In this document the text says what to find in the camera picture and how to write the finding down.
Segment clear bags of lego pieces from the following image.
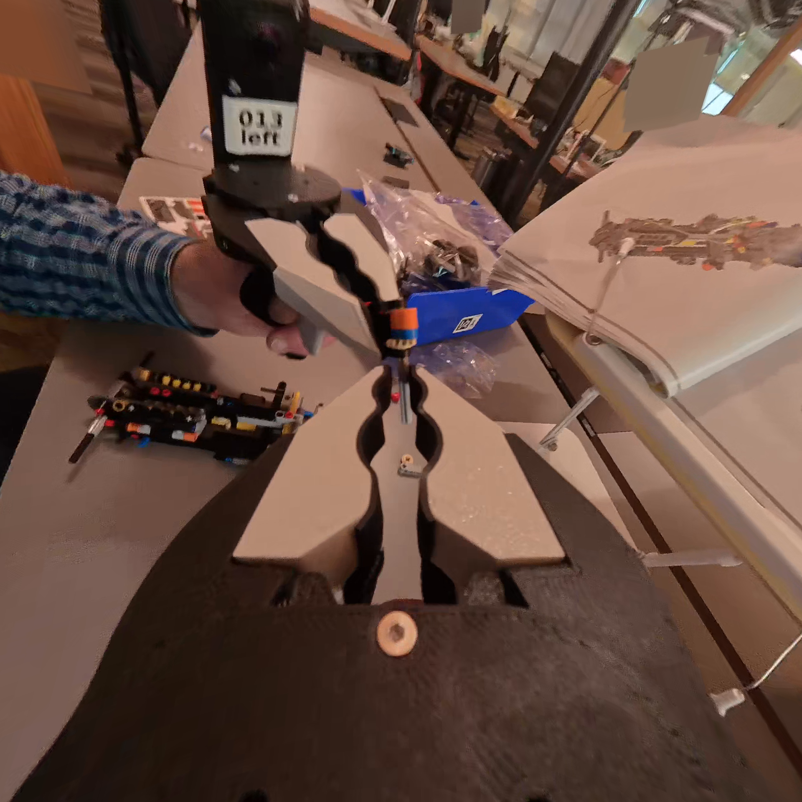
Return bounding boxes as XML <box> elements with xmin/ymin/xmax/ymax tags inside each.
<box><xmin>360</xmin><ymin>172</ymin><xmax>515</xmax><ymax>295</ymax></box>

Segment blue labelled parts bin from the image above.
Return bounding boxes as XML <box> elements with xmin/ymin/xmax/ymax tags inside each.
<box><xmin>341</xmin><ymin>188</ymin><xmax>536</xmax><ymax>347</ymax></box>

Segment empty clear plastic bag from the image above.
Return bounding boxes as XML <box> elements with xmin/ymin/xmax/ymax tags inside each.
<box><xmin>414</xmin><ymin>341</ymin><xmax>499</xmax><ymax>398</ymax></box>

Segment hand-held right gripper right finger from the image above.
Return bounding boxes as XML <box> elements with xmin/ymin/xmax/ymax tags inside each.
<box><xmin>410</xmin><ymin>366</ymin><xmax>566</xmax><ymax>604</ymax></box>

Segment black metal post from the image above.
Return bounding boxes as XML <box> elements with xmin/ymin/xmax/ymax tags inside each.
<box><xmin>501</xmin><ymin>0</ymin><xmax>646</xmax><ymax>226</ymax></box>

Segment wooden cabinet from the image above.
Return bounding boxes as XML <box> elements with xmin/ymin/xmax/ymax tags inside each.
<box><xmin>0</xmin><ymin>75</ymin><xmax>70</xmax><ymax>189</ymax></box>

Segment partly built lego chassis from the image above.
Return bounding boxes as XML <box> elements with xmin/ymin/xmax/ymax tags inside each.
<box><xmin>68</xmin><ymin>366</ymin><xmax>323</xmax><ymax>466</ymax></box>

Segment person's left hand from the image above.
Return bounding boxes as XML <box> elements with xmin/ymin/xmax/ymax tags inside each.
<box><xmin>171</xmin><ymin>240</ymin><xmax>313</xmax><ymax>360</ymax></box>

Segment small black lego assembly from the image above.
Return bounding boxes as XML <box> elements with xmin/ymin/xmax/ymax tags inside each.
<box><xmin>378</xmin><ymin>306</ymin><xmax>421</xmax><ymax>425</ymax></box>

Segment lego sticker sheet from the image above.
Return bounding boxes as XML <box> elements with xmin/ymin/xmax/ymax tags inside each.
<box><xmin>139</xmin><ymin>196</ymin><xmax>211</xmax><ymax>239</ymax></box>

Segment white book stand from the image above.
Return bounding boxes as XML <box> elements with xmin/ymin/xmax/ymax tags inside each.
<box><xmin>538</xmin><ymin>310</ymin><xmax>802</xmax><ymax>716</ymax></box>

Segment lego instruction booklet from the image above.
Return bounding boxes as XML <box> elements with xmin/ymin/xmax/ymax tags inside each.
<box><xmin>487</xmin><ymin>116</ymin><xmax>802</xmax><ymax>398</ymax></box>

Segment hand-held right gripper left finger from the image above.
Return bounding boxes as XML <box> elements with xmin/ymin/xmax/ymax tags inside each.
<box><xmin>232</xmin><ymin>365</ymin><xmax>388</xmax><ymax>604</ymax></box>

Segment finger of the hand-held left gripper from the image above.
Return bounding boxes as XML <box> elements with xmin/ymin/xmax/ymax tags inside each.
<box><xmin>325</xmin><ymin>213</ymin><xmax>403</xmax><ymax>309</ymax></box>
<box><xmin>243</xmin><ymin>218</ymin><xmax>384</xmax><ymax>362</ymax></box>

